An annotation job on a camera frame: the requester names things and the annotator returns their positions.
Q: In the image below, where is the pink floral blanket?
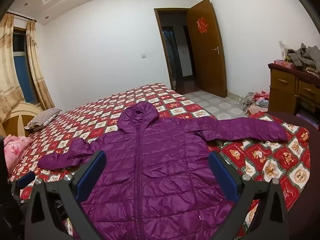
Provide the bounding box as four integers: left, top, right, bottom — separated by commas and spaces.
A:
2, 134, 33, 175

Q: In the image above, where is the pile of grey clothes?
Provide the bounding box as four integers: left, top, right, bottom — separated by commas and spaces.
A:
286, 43, 320, 77

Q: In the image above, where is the brown wooden door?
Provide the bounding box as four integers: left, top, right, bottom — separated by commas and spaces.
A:
185, 0, 228, 98

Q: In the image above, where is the striped pillow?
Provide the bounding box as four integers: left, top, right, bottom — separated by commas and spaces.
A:
24, 108, 62, 131

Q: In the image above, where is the red printed checkered blanket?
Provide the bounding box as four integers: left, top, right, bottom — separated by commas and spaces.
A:
7, 82, 312, 240

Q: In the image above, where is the pink box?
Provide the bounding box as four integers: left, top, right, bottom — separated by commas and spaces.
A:
274, 59, 297, 71

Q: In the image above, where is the pile of colourful clothes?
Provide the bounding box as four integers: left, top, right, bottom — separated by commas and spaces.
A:
242, 90, 271, 115

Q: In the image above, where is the brown wooden door frame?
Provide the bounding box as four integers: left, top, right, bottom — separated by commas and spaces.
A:
154, 8, 190, 90

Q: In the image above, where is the dark maroon bed sheet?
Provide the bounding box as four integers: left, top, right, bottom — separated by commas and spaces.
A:
265, 111, 320, 240

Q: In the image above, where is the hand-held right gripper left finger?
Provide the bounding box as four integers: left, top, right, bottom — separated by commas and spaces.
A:
25, 151, 107, 240

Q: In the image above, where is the purple hooded down jacket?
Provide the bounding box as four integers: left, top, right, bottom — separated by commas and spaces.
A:
37, 102, 288, 240

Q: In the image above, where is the beige patterned curtain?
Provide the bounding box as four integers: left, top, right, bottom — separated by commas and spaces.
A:
0, 12, 25, 110
26, 20, 55, 110

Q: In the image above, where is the window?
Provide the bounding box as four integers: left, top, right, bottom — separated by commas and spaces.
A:
12, 26, 40, 105

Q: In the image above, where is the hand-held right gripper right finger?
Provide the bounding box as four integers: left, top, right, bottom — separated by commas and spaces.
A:
208, 151, 290, 240

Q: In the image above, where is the dark curtain rod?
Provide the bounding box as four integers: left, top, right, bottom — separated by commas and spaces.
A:
7, 11, 38, 23

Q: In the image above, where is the beige wooden headboard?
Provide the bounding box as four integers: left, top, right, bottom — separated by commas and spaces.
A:
0, 102, 44, 138

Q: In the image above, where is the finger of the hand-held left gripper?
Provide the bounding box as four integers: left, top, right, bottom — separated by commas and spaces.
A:
10, 171, 36, 197

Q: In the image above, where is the red paper door decoration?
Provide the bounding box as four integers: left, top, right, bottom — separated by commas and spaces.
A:
196, 17, 208, 34

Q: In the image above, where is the wooden dresser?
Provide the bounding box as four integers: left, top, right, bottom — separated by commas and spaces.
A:
268, 63, 320, 130

